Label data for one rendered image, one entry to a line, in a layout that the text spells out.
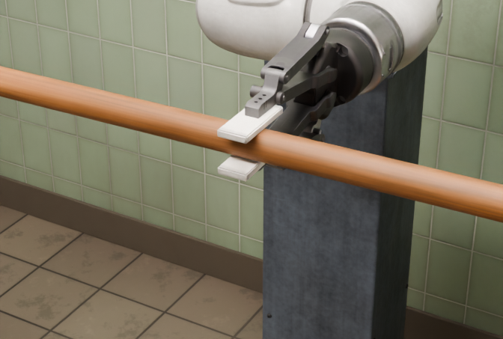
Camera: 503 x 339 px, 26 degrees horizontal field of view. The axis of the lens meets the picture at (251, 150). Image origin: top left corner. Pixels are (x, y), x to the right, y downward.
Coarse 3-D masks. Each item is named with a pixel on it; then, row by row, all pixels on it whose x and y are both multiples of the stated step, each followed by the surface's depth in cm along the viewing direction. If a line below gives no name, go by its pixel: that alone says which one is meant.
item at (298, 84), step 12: (300, 72) 106; (324, 72) 106; (336, 72) 108; (288, 84) 102; (300, 84) 103; (312, 84) 105; (324, 84) 107; (252, 96) 101; (276, 96) 100; (288, 96) 101
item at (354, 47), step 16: (336, 32) 111; (352, 32) 112; (336, 48) 109; (352, 48) 110; (368, 48) 111; (320, 64) 107; (336, 64) 110; (352, 64) 109; (368, 64) 111; (336, 80) 111; (352, 80) 110; (368, 80) 112; (304, 96) 108; (320, 96) 108; (336, 96) 112; (352, 96) 111
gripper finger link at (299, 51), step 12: (300, 36) 105; (324, 36) 105; (288, 48) 103; (300, 48) 103; (312, 48) 103; (276, 60) 101; (288, 60) 101; (300, 60) 101; (264, 72) 100; (276, 72) 100; (288, 72) 100
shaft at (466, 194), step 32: (0, 96) 110; (32, 96) 107; (64, 96) 105; (96, 96) 104; (128, 128) 103; (160, 128) 101; (192, 128) 99; (256, 160) 98; (288, 160) 95; (320, 160) 94; (352, 160) 93; (384, 160) 92; (384, 192) 92; (416, 192) 90; (448, 192) 89; (480, 192) 88
